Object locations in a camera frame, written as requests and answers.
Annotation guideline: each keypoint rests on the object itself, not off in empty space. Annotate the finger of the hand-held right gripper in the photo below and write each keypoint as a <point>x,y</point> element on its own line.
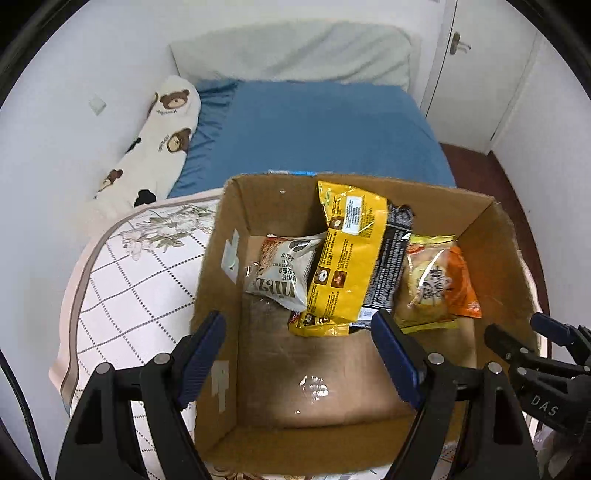
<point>554,327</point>
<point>510,346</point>

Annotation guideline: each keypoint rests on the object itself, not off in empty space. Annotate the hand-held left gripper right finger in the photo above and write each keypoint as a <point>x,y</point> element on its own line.
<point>397,364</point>

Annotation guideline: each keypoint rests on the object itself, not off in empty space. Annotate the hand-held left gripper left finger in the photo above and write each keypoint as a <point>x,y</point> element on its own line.
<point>203,357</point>

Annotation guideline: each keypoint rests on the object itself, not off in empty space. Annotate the cardboard box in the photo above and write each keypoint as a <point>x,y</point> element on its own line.
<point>323,369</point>

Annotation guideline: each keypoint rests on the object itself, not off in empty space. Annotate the crumpled plastic bag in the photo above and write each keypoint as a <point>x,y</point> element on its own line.
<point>554,447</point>

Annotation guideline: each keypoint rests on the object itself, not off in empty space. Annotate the orange snack packet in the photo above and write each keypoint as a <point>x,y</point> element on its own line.
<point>464,286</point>

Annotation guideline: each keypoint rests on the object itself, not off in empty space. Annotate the clear pastry snack packet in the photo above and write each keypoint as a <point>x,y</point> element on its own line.
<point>429,281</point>

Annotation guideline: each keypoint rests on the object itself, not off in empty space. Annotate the long black snack packet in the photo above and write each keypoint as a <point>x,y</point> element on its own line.
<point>388,267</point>

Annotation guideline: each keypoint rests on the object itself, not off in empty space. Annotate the red snack packet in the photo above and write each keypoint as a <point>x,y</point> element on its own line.
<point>295,317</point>

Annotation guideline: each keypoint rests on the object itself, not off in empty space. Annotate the white grey snack packet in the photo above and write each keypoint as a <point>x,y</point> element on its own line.
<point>281,277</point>

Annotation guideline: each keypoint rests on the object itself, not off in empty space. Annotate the long yellow snack packet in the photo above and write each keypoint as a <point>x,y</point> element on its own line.
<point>341,258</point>

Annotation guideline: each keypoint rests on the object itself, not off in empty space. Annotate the bear print pillow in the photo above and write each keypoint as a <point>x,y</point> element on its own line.
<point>157,138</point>

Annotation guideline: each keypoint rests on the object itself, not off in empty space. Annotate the blue bed sheet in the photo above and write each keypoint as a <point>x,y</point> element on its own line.
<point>323,134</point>

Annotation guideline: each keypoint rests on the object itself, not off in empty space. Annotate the white door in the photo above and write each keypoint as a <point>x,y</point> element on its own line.
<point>480,78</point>

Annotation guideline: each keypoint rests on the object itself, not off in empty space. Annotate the grey pillow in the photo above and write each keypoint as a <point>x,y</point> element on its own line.
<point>295,50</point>

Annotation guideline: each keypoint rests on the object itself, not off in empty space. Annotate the white wall socket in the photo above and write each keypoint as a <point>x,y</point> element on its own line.
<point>97,105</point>

